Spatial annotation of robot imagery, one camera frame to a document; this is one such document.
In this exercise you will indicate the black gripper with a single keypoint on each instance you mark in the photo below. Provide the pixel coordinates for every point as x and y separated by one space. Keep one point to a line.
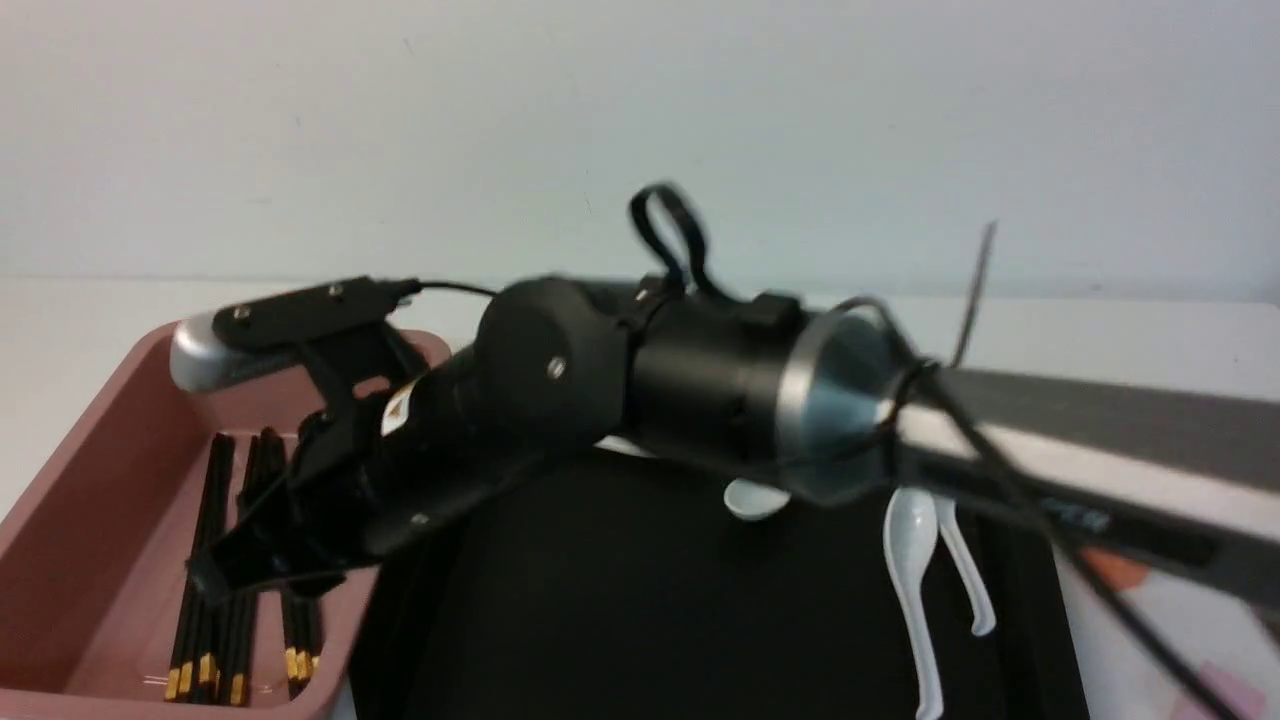
395 461

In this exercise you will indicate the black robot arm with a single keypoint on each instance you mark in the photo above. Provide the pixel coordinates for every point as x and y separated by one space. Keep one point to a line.
828 407

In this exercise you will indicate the black rectangular serving tray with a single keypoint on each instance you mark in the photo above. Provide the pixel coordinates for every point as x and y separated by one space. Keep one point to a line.
620 588

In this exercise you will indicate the pink plastic bin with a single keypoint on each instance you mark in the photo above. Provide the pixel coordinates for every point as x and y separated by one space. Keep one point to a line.
95 550

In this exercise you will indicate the white spoon bowl facing down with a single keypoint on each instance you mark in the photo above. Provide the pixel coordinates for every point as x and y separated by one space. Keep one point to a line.
749 501

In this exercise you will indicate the large white ceramic spoon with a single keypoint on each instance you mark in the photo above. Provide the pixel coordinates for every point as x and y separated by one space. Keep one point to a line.
910 535

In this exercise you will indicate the orange foam cube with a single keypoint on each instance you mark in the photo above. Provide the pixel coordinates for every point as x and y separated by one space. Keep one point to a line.
1115 571

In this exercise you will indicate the pink foam cube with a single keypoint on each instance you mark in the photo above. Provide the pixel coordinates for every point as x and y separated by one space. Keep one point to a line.
1243 697

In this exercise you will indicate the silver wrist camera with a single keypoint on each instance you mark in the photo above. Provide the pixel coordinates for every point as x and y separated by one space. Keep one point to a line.
338 332

